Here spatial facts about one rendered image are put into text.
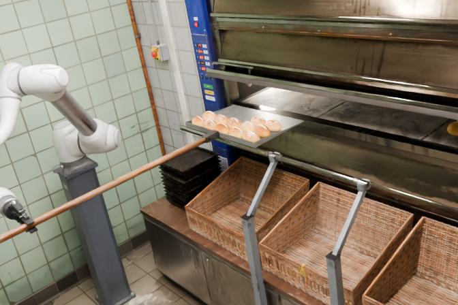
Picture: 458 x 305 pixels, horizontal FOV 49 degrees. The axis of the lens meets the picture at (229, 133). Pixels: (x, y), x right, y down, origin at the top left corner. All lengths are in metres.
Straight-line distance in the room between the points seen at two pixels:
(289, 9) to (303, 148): 0.74
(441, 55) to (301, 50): 0.70
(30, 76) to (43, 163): 1.11
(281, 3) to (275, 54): 0.27
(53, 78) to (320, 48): 1.24
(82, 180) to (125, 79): 0.89
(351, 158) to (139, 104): 1.76
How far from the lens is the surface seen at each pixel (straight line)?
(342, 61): 2.36
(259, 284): 2.51
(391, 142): 2.36
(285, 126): 2.59
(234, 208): 3.09
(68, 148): 3.00
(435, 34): 2.10
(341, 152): 2.58
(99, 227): 3.23
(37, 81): 2.47
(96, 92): 3.55
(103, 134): 2.88
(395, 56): 2.22
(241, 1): 2.72
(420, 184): 2.37
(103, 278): 3.40
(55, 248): 3.72
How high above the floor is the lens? 2.18
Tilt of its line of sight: 22 degrees down
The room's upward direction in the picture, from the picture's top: 10 degrees counter-clockwise
